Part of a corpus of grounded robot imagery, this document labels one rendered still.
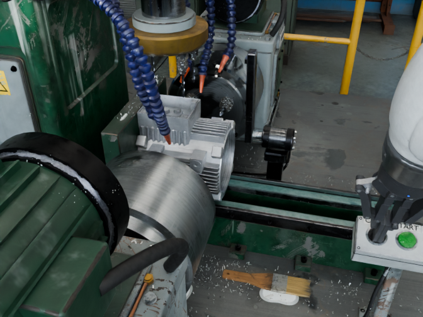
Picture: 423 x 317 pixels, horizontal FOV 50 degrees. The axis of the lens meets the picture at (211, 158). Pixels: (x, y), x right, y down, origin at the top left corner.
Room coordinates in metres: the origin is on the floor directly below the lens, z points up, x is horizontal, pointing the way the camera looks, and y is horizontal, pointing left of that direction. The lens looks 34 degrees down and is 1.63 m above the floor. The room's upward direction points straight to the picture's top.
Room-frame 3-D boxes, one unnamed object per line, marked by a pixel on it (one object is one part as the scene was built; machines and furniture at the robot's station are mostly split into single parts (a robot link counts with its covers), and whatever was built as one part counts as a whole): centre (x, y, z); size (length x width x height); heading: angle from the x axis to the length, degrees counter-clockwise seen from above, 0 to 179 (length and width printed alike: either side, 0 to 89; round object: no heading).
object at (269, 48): (1.50, -0.09, 0.99); 0.35 x 0.31 x 0.37; 165
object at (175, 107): (0.93, 0.10, 1.11); 0.12 x 0.11 x 0.07; 75
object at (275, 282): (0.71, -0.13, 0.80); 0.21 x 0.05 x 0.01; 77
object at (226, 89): (1.24, -0.03, 1.04); 0.41 x 0.25 x 0.25; 165
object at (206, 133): (0.92, 0.06, 1.02); 0.20 x 0.19 x 0.19; 75
